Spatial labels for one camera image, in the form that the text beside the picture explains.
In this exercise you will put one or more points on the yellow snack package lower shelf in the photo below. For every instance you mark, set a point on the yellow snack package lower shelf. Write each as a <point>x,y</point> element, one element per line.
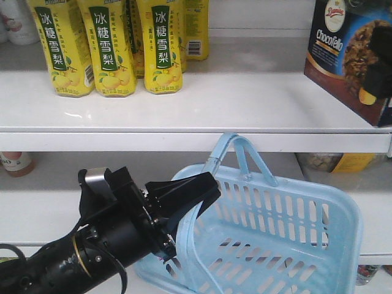
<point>341,162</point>

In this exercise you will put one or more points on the small jar bottom right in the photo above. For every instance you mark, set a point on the small jar bottom right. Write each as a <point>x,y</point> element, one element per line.
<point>365,273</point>

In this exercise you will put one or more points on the white store shelving unit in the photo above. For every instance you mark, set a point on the white store shelving unit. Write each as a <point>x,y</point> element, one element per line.
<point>252,83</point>

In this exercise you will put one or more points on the white bottle upper left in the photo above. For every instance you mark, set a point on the white bottle upper left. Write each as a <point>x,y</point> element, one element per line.
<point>19,23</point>

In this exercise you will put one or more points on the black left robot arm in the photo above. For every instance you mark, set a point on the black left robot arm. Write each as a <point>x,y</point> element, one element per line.
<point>119,224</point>

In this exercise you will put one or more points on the peach juice bottle lower shelf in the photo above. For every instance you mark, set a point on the peach juice bottle lower shelf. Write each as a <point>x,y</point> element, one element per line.
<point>17,164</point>

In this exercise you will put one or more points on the yellow pear drink bottle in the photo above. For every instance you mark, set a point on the yellow pear drink bottle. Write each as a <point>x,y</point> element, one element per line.
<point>112,60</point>
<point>65,46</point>
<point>196,14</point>
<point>162,58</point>

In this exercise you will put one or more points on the yellow pear drink bottle middle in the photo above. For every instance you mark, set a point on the yellow pear drink bottle middle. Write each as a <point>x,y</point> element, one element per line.
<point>112,60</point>

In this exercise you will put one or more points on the yellow pear drink bottle back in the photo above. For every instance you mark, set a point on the yellow pear drink bottle back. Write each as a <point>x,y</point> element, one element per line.
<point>196,14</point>

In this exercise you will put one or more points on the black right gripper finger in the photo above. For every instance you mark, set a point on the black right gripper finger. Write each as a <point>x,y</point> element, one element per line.
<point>378,80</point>
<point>380,43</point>

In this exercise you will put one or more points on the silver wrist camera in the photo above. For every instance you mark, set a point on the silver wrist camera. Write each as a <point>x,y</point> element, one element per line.
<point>96,179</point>

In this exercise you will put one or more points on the yellow pear drink bottle right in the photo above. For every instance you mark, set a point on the yellow pear drink bottle right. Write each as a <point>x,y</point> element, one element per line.
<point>162,58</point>

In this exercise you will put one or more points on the yellow pear drink bottle left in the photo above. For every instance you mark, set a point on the yellow pear drink bottle left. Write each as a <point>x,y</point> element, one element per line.
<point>65,46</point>

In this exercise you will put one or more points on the light blue plastic basket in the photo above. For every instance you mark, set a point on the light blue plastic basket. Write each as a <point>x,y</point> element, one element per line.
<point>264,234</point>

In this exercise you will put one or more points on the dark blue Chocofello cookie box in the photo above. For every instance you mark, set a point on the dark blue Chocofello cookie box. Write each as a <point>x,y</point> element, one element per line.
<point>338,54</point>

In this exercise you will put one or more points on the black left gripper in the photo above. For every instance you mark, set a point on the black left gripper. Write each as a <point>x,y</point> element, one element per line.
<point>156,216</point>

